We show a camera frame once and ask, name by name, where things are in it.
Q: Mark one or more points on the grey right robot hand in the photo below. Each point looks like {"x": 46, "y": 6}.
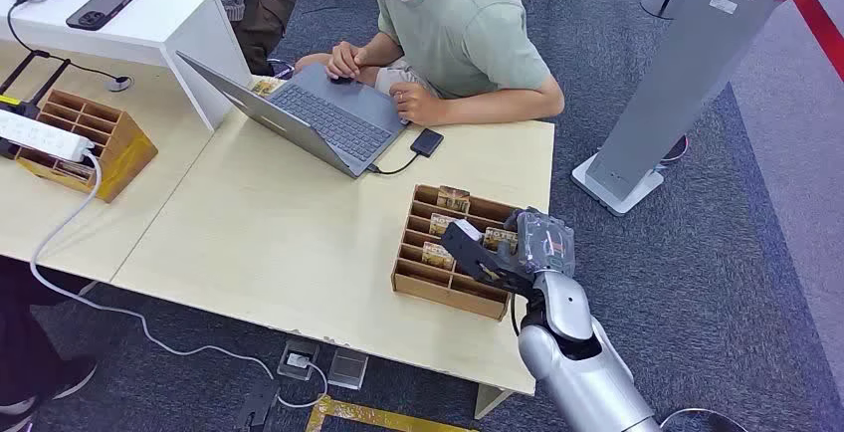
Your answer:
{"x": 544, "y": 244}

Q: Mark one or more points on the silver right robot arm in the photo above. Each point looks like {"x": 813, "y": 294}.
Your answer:
{"x": 580, "y": 369}

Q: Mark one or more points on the brown printed card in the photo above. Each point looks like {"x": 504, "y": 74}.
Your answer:
{"x": 440, "y": 224}
{"x": 436, "y": 255}
{"x": 453, "y": 199}
{"x": 266, "y": 87}
{"x": 496, "y": 238}

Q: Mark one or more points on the wooden card organizer with cards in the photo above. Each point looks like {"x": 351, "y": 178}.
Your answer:
{"x": 428, "y": 280}

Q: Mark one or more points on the person's left hand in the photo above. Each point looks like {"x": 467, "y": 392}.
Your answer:
{"x": 415, "y": 102}

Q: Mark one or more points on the person's hand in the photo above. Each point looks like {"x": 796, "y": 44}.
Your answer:
{"x": 346, "y": 60}
{"x": 415, "y": 102}

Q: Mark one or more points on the person's right hand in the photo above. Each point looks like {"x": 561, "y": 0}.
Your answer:
{"x": 346, "y": 60}

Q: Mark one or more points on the black external drive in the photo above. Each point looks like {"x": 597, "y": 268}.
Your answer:
{"x": 427, "y": 142}

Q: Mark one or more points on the grey metal column stand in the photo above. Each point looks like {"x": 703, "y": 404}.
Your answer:
{"x": 679, "y": 79}

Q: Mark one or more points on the clear floor socket cover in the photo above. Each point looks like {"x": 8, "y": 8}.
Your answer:
{"x": 348, "y": 369}

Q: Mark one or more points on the yellow floor tape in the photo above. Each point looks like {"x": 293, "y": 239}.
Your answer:
{"x": 369, "y": 416}

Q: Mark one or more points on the grey open laptop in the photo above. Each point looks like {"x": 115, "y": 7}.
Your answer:
{"x": 330, "y": 119}

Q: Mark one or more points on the floor socket box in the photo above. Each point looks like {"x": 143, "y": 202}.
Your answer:
{"x": 298, "y": 360}

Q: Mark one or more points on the black floor plate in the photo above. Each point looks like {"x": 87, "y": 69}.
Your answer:
{"x": 257, "y": 406}

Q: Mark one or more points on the white desk riser shelf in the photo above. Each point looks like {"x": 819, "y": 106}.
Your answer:
{"x": 151, "y": 27}

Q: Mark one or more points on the round desk grommet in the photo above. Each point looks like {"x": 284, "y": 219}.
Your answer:
{"x": 119, "y": 83}

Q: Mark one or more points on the black smartphone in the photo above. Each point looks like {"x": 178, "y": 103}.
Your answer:
{"x": 102, "y": 7}

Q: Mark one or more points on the white power strip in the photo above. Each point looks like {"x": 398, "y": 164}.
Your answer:
{"x": 39, "y": 135}

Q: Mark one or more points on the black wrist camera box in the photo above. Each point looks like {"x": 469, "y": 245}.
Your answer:
{"x": 471, "y": 251}

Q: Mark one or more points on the black frame stand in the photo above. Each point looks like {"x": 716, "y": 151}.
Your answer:
{"x": 26, "y": 86}

